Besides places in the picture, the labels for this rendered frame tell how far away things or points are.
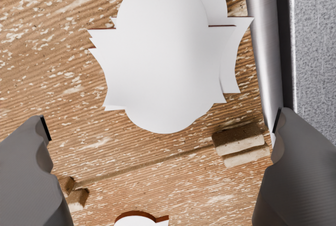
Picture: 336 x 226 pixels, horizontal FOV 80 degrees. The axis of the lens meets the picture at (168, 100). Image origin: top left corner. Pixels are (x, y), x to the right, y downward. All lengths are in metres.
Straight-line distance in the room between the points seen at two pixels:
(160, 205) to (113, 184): 0.09
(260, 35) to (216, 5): 0.09
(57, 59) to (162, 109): 0.12
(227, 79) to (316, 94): 0.15
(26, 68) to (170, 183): 0.24
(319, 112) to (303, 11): 0.14
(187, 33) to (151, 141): 0.15
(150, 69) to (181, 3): 0.06
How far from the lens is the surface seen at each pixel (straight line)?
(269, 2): 0.25
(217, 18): 0.19
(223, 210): 0.40
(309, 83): 0.32
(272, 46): 0.27
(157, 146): 0.28
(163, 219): 0.39
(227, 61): 0.20
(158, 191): 0.35
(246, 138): 0.26
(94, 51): 0.22
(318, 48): 0.30
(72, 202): 0.35
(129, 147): 0.28
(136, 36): 0.18
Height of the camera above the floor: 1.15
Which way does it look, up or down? 62 degrees down
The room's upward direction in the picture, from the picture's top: 177 degrees clockwise
